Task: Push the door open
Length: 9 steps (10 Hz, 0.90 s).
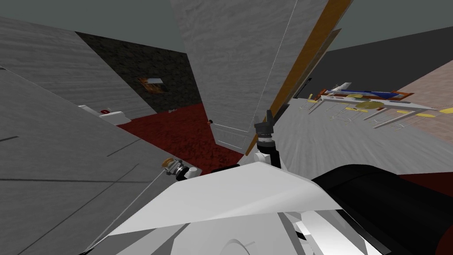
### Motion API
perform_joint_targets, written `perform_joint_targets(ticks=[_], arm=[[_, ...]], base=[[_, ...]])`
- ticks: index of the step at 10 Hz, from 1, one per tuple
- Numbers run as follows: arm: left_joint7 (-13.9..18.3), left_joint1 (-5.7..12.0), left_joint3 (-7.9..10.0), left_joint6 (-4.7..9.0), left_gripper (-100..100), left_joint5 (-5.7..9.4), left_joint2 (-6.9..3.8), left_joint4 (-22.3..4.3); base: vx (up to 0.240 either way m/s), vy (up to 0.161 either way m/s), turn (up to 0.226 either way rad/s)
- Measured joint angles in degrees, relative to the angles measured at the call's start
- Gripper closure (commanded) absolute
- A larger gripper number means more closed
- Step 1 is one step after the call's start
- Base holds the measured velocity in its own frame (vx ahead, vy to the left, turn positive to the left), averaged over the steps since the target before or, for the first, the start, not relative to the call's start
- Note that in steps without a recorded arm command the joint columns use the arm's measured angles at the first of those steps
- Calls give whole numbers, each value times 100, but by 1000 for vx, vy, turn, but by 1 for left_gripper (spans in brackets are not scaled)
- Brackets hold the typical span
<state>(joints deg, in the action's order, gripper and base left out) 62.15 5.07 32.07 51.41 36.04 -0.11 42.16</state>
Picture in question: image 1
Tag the white low cabinet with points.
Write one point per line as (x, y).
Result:
(116, 117)

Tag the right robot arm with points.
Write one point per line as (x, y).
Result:
(382, 209)

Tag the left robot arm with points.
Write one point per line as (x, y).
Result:
(187, 173)

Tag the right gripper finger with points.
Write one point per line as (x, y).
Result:
(269, 117)

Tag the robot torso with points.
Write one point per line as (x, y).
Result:
(233, 198)

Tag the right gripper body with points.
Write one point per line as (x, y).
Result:
(264, 126)

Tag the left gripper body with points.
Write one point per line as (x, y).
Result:
(173, 165)

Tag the grey door leaf brown edge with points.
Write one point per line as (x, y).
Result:
(233, 71)

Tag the white dining table with chairs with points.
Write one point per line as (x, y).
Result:
(389, 103)

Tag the picture on wall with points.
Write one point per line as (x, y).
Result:
(153, 85)

